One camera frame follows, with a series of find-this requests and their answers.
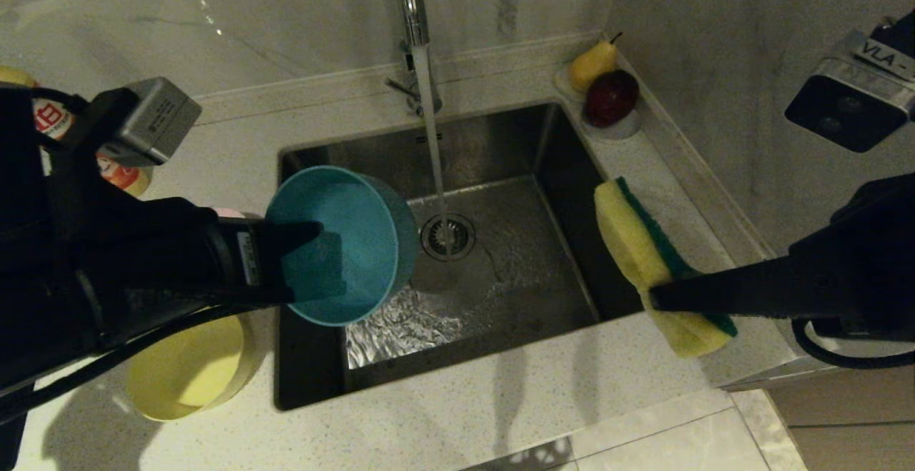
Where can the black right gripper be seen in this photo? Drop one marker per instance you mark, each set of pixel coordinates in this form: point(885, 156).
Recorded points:
point(865, 264)

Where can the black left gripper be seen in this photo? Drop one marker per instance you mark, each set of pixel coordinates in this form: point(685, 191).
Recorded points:
point(193, 256)

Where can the blue plastic bowl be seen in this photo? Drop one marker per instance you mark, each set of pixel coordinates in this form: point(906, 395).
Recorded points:
point(364, 242)

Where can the green and yellow sponge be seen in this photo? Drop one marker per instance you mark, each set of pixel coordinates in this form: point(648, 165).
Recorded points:
point(636, 242)

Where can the dish soap bottle orange label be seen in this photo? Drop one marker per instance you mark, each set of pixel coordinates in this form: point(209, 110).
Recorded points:
point(129, 176)

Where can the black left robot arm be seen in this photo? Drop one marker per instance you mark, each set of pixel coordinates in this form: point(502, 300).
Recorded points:
point(43, 256)

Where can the stainless steel sink basin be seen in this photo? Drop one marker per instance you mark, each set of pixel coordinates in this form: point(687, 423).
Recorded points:
point(543, 271)

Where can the pink plastic bowl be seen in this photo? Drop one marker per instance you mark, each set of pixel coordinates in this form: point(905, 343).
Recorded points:
point(229, 211)

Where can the yellow plastic bowl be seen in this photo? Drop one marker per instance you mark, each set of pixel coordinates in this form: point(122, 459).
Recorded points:
point(186, 371)

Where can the round metal drain strainer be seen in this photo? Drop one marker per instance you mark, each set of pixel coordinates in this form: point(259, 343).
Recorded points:
point(457, 239)

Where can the small white dish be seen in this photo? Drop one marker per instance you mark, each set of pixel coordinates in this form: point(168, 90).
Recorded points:
point(615, 134)

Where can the wood tone cabinet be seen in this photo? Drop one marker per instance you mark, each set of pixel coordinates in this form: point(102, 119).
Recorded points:
point(858, 428)

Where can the running water stream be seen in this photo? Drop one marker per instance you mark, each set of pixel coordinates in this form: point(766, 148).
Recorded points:
point(432, 142)

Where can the dark red apple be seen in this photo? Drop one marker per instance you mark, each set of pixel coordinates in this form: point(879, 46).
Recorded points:
point(609, 98)

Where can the yellow pear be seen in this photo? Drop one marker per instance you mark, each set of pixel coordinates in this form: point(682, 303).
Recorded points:
point(591, 66)

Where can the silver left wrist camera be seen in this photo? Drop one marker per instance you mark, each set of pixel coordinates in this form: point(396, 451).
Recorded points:
point(154, 124)

